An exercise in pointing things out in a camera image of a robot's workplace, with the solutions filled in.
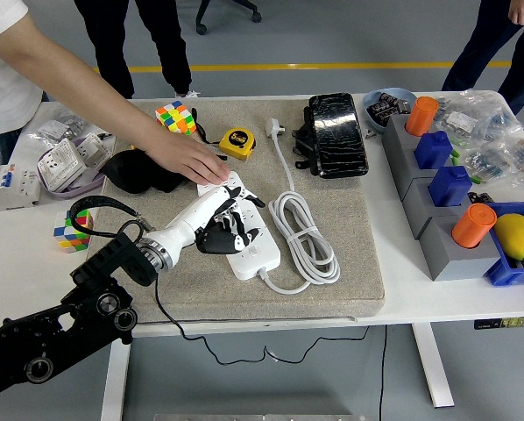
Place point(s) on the person's left hand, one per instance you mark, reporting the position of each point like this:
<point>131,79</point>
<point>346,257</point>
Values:
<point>187,158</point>

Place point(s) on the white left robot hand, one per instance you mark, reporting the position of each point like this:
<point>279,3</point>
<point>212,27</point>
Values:
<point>196,215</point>

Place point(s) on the black power adapter plug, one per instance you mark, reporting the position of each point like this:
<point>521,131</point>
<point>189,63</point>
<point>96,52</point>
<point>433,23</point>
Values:
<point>214,243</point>

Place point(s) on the black cloth pouch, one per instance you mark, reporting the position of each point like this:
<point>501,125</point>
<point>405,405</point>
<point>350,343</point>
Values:
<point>126,173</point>

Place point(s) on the white power strip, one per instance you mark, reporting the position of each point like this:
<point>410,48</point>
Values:
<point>266,261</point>

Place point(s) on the person's left forearm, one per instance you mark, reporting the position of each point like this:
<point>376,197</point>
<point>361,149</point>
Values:
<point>108,105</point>

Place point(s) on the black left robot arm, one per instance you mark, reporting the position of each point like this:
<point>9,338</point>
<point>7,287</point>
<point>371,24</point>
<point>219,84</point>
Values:
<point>113,263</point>

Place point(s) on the large colourful puzzle cube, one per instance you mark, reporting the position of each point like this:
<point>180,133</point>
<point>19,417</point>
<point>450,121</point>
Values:
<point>174,116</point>

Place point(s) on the yellow tape measure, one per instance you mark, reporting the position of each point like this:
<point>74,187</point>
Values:
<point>238,142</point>

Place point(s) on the person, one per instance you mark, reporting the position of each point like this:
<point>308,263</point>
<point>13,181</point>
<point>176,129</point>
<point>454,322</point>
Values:
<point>3,87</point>
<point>170,44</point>
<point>485,52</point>

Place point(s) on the small screwdriver bit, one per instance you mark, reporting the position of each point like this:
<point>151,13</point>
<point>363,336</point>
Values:
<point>106,135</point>

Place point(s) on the small white socket panel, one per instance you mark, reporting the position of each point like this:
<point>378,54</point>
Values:
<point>96,151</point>

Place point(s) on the black folding holder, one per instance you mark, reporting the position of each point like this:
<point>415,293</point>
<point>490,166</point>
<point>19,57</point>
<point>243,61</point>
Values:
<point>300,142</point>

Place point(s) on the large white socket panel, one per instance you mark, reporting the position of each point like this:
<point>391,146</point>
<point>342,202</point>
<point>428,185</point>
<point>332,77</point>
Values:
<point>62,164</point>

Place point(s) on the clear bag with white label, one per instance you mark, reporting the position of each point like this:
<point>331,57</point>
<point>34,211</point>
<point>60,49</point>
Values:
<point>459,120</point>

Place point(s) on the small colourful puzzle cube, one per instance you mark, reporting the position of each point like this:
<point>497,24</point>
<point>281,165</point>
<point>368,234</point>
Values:
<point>69,239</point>

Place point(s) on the black office chair base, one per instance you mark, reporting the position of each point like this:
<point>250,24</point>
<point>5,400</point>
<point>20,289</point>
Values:
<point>201,29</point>

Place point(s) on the clear bag of metal parts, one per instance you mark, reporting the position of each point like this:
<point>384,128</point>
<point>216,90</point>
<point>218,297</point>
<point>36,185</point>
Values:
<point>56,127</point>

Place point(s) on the orange cylinder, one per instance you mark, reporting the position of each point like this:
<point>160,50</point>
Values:
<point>422,116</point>
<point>474,226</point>

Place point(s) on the glossy black case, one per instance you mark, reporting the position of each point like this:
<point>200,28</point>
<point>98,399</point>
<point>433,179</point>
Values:
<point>338,136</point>

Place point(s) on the clear bag of blue parts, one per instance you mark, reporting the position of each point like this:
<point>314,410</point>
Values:
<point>490,164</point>

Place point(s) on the grey-brown mat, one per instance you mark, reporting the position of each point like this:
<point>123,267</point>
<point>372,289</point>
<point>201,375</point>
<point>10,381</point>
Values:
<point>354,210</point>

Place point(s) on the small green clip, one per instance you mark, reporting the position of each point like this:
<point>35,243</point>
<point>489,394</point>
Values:
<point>455,154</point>
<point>476,179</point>

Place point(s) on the blue block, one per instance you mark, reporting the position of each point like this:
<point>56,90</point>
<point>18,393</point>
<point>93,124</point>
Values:
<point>433,151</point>
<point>450,186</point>

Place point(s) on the dark cylindrical capacitors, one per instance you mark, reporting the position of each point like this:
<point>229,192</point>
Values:
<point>387,107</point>

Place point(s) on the grey block base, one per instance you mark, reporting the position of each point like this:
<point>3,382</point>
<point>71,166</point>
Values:
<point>393,131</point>
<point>404,171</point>
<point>415,206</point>
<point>455,265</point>

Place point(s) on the white circuit breaker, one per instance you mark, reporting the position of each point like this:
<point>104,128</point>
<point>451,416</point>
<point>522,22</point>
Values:
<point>12,188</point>

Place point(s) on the white table leg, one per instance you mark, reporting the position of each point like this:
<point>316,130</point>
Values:
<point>433,373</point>
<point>115,381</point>

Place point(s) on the small metal clip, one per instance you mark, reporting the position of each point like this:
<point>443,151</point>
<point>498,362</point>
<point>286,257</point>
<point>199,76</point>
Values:
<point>371,134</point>

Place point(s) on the light blue bowl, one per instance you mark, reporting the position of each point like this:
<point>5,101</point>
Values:
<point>369,116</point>

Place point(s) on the small black connector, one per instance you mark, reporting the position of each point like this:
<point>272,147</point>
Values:
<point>479,197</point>

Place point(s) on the yellow lemon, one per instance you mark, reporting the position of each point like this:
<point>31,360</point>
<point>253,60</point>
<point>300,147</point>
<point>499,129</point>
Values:
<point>516,237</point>

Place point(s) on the blue plastic bin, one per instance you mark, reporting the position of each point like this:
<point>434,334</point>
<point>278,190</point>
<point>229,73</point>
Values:
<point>507,274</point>

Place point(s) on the black table control panel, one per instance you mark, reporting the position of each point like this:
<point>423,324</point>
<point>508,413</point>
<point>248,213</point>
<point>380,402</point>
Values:
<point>507,323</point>

